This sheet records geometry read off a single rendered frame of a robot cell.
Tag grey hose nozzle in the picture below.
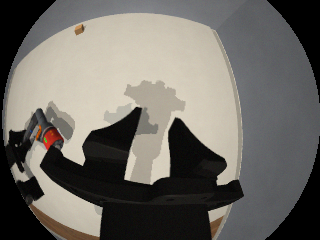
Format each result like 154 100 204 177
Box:
21 108 64 151

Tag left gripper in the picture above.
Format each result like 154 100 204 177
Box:
5 129 32 173

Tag small tan cube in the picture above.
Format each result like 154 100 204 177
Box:
75 24 84 36

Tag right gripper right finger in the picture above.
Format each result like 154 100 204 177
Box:
168 117 227 189

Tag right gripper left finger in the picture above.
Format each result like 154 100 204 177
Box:
83 107 143 183

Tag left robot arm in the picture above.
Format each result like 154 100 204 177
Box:
16 176 44 207

